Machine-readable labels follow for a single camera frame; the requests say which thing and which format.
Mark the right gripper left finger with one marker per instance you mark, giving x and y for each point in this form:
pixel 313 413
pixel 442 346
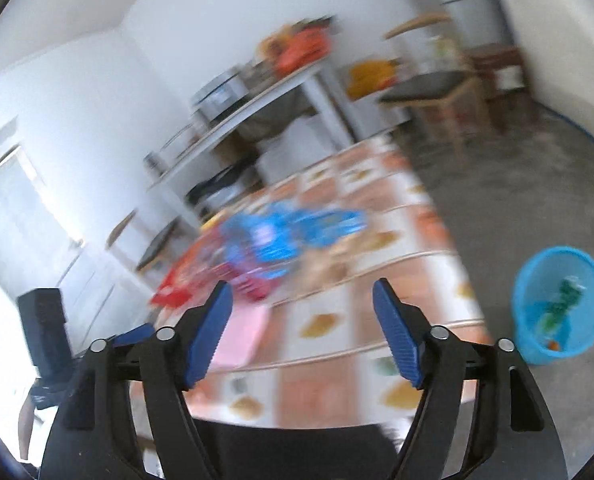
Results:
pixel 93 435

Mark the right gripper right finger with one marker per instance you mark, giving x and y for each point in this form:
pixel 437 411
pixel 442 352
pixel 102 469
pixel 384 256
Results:
pixel 512 436

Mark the green label plastic bottle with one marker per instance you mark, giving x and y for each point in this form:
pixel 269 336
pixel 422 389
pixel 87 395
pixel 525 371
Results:
pixel 557 310

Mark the red snack bag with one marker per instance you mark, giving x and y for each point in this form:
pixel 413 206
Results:
pixel 188 278

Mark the pink scouring sponge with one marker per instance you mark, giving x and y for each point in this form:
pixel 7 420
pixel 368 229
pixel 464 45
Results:
pixel 241 337

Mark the blue plastic wrapper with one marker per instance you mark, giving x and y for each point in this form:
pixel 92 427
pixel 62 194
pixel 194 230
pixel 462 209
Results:
pixel 268 243

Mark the red milk drink can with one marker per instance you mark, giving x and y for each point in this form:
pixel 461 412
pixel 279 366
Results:
pixel 255 282

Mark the beige cloth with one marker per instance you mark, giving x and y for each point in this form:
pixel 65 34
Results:
pixel 324 267

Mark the blue plastic trash basket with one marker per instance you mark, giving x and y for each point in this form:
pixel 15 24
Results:
pixel 536 283

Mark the white door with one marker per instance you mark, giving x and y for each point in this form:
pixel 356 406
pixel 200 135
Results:
pixel 36 251

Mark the wooden chair left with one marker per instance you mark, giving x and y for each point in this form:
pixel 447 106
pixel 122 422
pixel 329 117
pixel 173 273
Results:
pixel 137 246

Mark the wooden chair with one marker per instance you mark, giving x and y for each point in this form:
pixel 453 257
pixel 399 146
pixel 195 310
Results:
pixel 449 77
pixel 137 246

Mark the black bag under table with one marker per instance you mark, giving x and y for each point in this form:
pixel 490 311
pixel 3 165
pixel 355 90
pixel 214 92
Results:
pixel 228 184

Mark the silver rice cooker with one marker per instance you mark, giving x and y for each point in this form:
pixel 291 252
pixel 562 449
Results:
pixel 223 94

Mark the wooden chair right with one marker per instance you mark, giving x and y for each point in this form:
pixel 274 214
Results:
pixel 449 77

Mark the dark wooden stool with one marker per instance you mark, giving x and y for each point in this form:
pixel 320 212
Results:
pixel 504 74

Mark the yellow bag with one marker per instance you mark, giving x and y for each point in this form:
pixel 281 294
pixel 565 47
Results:
pixel 370 76

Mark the white side table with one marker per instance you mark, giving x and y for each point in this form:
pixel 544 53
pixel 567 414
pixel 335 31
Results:
pixel 318 82

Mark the red plastic bag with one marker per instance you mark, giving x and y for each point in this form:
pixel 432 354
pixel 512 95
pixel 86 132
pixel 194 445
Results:
pixel 307 46

